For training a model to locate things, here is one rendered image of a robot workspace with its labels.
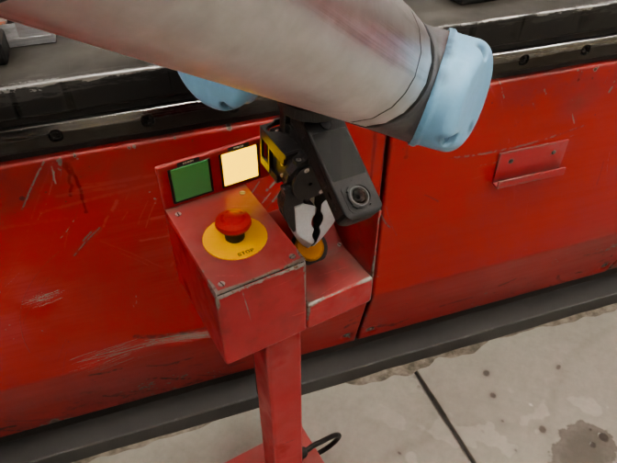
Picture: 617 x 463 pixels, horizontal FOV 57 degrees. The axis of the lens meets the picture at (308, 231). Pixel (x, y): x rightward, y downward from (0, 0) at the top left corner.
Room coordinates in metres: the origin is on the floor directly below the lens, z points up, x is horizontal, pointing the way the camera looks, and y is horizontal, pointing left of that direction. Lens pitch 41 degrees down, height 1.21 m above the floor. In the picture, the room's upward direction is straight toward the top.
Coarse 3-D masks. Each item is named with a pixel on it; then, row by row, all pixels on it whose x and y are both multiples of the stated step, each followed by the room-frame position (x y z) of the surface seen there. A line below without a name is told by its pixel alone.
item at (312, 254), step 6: (300, 246) 0.52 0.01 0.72; (312, 246) 0.52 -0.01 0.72; (318, 246) 0.52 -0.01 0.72; (300, 252) 0.51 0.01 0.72; (306, 252) 0.52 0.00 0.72; (312, 252) 0.52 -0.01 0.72; (318, 252) 0.52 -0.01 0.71; (306, 258) 0.51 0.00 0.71; (312, 258) 0.51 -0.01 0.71; (318, 258) 0.51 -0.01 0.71
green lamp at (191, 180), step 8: (176, 168) 0.53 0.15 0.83; (184, 168) 0.53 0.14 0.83; (192, 168) 0.54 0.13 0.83; (200, 168) 0.54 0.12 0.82; (176, 176) 0.53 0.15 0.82; (184, 176) 0.53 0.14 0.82; (192, 176) 0.54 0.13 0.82; (200, 176) 0.54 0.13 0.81; (208, 176) 0.55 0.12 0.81; (176, 184) 0.53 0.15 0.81; (184, 184) 0.53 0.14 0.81; (192, 184) 0.54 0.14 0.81; (200, 184) 0.54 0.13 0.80; (208, 184) 0.55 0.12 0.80; (176, 192) 0.53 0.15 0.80; (184, 192) 0.53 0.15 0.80; (192, 192) 0.54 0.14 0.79; (200, 192) 0.54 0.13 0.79; (176, 200) 0.53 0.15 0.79
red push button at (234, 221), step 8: (224, 216) 0.47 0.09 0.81; (232, 216) 0.47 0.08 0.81; (240, 216) 0.47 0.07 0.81; (248, 216) 0.48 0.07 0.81; (216, 224) 0.46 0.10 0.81; (224, 224) 0.46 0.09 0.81; (232, 224) 0.46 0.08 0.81; (240, 224) 0.46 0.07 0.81; (248, 224) 0.46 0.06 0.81; (224, 232) 0.45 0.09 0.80; (232, 232) 0.45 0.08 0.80; (240, 232) 0.45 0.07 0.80; (232, 240) 0.46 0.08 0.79; (240, 240) 0.46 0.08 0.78
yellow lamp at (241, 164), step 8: (232, 152) 0.56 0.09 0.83; (240, 152) 0.57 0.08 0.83; (248, 152) 0.57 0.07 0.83; (256, 152) 0.58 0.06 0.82; (224, 160) 0.56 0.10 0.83; (232, 160) 0.56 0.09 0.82; (240, 160) 0.57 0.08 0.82; (248, 160) 0.57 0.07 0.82; (256, 160) 0.58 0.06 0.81; (224, 168) 0.56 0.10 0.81; (232, 168) 0.56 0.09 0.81; (240, 168) 0.57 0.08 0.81; (248, 168) 0.57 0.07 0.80; (256, 168) 0.58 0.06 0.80; (224, 176) 0.56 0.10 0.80; (232, 176) 0.56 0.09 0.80; (240, 176) 0.57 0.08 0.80; (248, 176) 0.57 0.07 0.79
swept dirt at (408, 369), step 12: (588, 312) 1.03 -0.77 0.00; (600, 312) 1.03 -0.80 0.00; (552, 324) 0.99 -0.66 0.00; (504, 336) 0.95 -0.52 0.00; (468, 348) 0.91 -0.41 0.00; (420, 360) 0.87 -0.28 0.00; (432, 360) 0.87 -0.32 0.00; (384, 372) 0.83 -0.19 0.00; (396, 372) 0.83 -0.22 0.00; (408, 372) 0.83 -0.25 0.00; (360, 384) 0.80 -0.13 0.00; (180, 432) 0.67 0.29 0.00; (144, 444) 0.64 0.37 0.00; (96, 456) 0.62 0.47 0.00
